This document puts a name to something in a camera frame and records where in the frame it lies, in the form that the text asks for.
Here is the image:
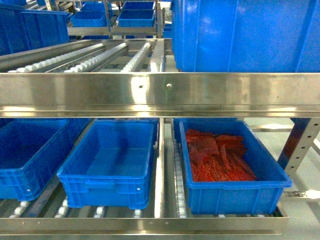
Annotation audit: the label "blue bin with red parts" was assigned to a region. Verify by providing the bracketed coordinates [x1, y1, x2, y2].
[177, 118, 293, 215]

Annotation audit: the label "large blue bin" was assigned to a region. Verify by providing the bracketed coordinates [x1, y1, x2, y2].
[171, 0, 320, 73]
[0, 3, 70, 56]

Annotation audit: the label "red bagged parts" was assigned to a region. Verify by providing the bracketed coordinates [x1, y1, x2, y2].
[185, 129, 257, 183]

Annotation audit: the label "far stainless steel rack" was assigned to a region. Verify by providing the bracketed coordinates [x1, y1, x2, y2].
[24, 0, 171, 39]

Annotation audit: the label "large blue bin upper right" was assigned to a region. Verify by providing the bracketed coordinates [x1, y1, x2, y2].
[171, 0, 320, 73]

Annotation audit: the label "large blue bin upper left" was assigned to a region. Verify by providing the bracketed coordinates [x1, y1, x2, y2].
[0, 3, 70, 56]

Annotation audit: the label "empty blue bin middle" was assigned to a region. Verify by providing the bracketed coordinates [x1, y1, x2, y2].
[57, 120, 155, 210]

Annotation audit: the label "stainless steel flow rack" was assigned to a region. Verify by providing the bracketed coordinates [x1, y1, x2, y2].
[0, 39, 320, 239]

